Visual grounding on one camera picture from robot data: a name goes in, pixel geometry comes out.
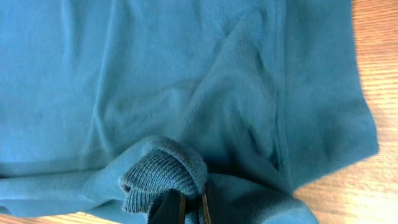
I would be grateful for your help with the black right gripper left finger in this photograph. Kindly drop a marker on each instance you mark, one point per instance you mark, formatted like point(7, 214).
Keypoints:
point(171, 210)

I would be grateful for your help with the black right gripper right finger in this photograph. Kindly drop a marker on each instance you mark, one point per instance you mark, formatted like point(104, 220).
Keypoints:
point(212, 206)

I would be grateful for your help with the teal blue polo shirt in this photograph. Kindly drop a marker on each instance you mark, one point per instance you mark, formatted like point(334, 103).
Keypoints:
point(106, 106)

